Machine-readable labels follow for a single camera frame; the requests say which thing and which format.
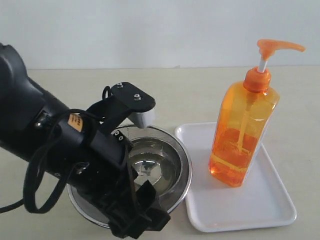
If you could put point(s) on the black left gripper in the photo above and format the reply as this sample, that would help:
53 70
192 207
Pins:
108 185

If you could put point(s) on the orange pump soap bottle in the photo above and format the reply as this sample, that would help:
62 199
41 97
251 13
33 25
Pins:
244 114

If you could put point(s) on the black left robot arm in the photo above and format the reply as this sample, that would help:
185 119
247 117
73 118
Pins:
40 129

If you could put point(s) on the small stainless steel bowl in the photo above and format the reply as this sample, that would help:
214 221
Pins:
157 162

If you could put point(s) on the steel mesh strainer basket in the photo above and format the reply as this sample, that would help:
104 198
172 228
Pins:
176 196

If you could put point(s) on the white rectangular plastic tray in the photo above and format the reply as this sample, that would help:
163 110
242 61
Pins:
212 206

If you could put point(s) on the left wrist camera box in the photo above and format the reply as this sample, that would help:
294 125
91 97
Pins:
119 102

